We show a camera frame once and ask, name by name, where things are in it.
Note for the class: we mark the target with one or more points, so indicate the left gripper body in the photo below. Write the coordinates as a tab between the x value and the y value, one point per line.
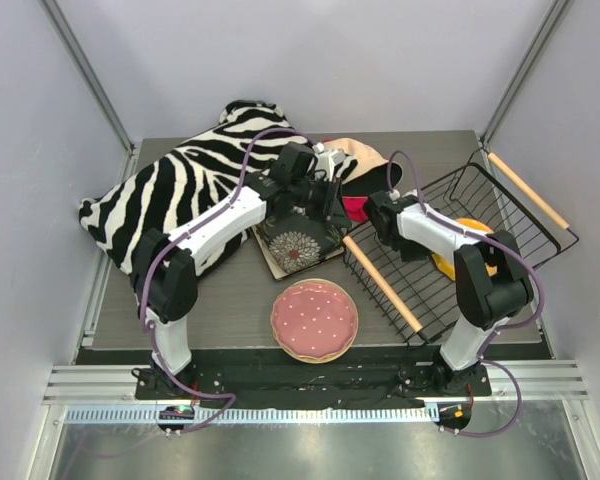
336	198

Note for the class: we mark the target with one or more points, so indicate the black wire dish rack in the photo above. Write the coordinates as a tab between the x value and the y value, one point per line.
476	190

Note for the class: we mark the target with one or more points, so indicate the wooden rack handle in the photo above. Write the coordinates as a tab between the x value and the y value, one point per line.
382	283
535	198

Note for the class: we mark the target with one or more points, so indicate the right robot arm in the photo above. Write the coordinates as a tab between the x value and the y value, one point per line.
492	282

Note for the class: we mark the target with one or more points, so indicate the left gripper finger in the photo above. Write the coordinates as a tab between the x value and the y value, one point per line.
335	192
339	220

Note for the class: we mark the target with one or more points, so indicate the zebra print blanket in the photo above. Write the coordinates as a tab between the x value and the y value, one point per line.
187	181

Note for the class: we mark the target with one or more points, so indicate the white slotted cable duct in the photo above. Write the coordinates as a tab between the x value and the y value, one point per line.
163	414

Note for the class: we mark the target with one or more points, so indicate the pink cloth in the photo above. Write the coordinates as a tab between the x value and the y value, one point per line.
354	208

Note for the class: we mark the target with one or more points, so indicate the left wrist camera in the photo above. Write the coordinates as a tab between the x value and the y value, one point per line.
329	163

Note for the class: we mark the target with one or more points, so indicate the left wooden rack handle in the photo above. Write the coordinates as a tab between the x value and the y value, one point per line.
382	283

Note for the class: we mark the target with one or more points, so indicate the black square plate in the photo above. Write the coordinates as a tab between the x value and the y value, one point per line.
293	242

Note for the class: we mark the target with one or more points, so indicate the yellow cream round plate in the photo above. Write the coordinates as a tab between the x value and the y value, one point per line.
315	342

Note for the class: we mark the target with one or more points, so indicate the orange dotted plate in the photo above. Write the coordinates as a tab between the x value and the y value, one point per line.
312	359

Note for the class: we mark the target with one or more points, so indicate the purple dotted plate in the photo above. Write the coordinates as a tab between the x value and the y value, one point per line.
311	300

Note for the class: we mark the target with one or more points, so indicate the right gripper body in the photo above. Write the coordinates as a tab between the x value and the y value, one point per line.
375	210

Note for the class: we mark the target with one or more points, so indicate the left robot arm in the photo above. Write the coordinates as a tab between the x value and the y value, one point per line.
166	265

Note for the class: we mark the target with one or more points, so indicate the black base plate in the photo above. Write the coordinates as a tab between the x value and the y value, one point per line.
379	377

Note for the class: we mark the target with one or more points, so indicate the yellow dotted plate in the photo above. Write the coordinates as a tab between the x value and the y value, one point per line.
445	267

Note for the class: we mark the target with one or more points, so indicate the beige bucket hat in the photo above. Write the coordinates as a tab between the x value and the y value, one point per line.
365	171

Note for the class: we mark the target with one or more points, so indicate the right wooden rack handle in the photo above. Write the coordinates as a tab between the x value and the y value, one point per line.
535	198

